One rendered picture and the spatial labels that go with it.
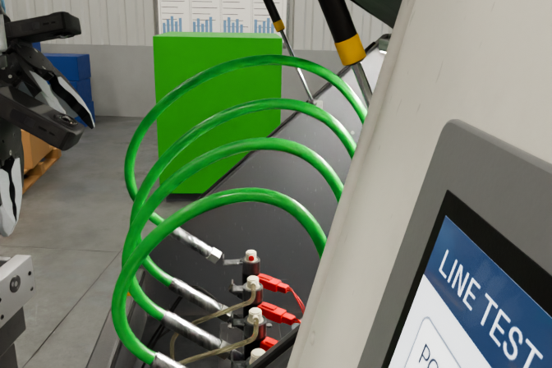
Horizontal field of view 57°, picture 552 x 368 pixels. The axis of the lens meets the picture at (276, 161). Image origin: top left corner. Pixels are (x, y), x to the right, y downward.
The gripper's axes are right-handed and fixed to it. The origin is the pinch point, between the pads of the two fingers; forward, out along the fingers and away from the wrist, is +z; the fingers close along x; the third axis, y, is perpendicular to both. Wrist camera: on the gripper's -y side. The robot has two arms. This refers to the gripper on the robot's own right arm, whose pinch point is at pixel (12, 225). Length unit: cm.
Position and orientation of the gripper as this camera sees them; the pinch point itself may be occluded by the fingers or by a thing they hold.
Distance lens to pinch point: 69.4
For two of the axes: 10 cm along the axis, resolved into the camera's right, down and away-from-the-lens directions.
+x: 0.8, 2.8, -9.6
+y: -10.0, 0.1, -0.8
